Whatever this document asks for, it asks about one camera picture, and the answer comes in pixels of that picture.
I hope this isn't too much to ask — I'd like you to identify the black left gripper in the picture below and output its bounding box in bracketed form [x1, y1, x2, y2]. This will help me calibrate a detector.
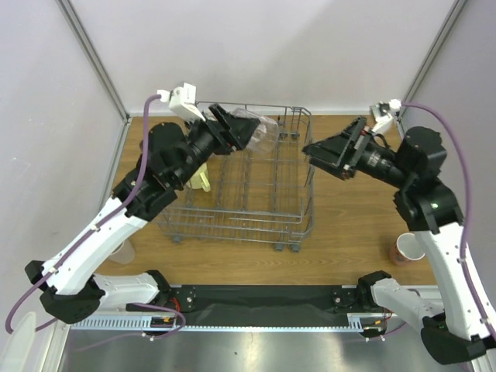
[171, 104, 260, 188]

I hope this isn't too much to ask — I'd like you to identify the clear glass cup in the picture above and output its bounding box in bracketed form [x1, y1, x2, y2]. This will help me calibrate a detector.
[231, 108, 280, 153]

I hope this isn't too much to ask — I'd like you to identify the pale yellow mug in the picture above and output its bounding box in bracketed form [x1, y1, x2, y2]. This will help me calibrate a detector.
[186, 163, 211, 192]

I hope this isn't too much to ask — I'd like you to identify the pink patterned mug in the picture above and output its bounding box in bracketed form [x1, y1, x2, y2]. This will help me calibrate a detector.
[389, 232, 425, 266]

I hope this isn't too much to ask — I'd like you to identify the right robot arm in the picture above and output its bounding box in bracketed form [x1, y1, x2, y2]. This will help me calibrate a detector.
[302, 117, 495, 365]

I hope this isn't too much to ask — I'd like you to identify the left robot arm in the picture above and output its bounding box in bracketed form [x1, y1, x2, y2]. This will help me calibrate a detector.
[25, 104, 260, 324]

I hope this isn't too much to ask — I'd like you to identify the white plastic object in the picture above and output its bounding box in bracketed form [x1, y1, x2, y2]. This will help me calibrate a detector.
[1, 312, 37, 372]

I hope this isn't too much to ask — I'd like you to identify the grey wire dish rack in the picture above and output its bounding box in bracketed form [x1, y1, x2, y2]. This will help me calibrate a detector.
[155, 103, 315, 252]

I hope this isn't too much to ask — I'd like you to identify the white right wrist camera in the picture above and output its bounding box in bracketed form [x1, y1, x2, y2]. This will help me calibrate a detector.
[370, 99, 401, 135]

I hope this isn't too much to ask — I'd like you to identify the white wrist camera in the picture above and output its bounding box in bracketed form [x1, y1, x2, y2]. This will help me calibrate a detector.
[157, 82, 205, 123]
[370, 99, 401, 135]

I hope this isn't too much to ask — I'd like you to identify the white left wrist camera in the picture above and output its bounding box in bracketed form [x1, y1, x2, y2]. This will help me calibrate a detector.
[157, 82, 205, 123]

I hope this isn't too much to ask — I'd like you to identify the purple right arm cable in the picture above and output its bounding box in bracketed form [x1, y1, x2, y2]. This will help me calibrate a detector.
[401, 101, 496, 342]

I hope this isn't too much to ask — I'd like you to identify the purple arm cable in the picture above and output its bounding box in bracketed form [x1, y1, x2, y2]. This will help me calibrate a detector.
[5, 92, 164, 334]
[401, 101, 496, 342]

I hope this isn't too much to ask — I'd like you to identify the black mounting base plate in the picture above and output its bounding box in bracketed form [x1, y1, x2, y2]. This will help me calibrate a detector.
[172, 284, 389, 328]

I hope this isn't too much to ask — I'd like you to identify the aluminium rail with cable duct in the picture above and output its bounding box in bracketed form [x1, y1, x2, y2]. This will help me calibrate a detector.
[69, 284, 443, 334]

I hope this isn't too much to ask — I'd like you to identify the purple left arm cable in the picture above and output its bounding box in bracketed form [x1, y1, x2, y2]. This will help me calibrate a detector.
[5, 92, 164, 334]

